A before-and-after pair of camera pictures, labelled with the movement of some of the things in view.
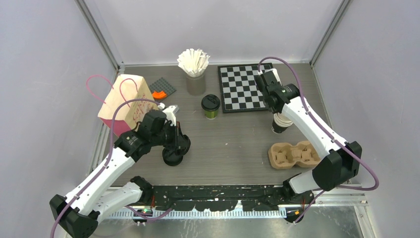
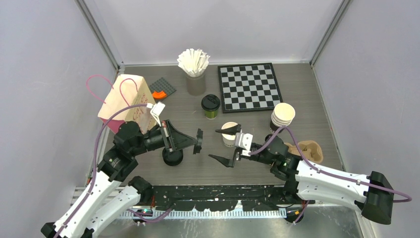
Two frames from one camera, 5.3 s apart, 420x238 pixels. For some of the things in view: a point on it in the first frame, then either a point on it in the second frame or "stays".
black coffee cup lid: x=210 y=102 stays
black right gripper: x=274 y=110 -> x=227 y=162
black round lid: x=171 y=158 stays
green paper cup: x=211 y=115 stays
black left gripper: x=179 y=141 -> x=175 y=139
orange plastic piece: x=161 y=94 stays
